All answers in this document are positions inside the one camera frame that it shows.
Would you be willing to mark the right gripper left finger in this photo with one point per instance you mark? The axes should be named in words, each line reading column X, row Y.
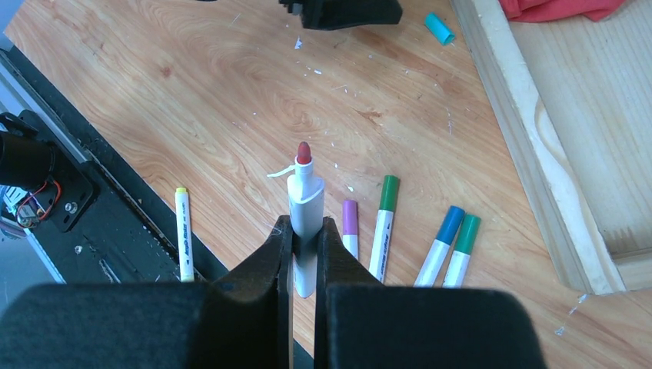
column 241, row 320

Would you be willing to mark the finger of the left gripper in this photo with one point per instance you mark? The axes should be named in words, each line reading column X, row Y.
column 340, row 14

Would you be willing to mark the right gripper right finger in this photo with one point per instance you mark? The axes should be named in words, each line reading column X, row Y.
column 362, row 323

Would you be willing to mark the white pen teal end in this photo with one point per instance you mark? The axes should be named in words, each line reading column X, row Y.
column 350, row 227

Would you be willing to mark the white pen blue cap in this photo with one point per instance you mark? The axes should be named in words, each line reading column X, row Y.
column 440, row 246

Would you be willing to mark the white pen yellow cap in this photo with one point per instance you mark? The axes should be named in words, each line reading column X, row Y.
column 184, row 234

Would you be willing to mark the white pen green cap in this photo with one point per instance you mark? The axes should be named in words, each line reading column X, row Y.
column 383, row 227

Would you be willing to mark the white paper scrap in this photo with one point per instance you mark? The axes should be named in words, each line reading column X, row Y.
column 285, row 171

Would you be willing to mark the wooden clothes rack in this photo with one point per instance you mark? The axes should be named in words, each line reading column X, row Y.
column 573, row 101

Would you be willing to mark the red garment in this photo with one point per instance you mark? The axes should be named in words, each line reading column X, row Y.
column 535, row 11

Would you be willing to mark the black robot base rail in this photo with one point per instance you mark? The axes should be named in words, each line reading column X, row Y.
column 127, row 233

